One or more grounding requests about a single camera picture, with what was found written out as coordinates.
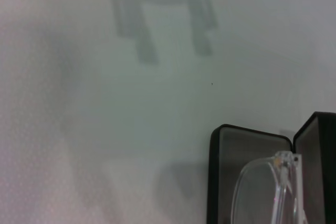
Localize clear white glasses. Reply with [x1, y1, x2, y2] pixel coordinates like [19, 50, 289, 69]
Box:
[231, 151, 310, 224]

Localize black glasses case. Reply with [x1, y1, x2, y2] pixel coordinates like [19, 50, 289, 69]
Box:
[206, 111, 336, 224]

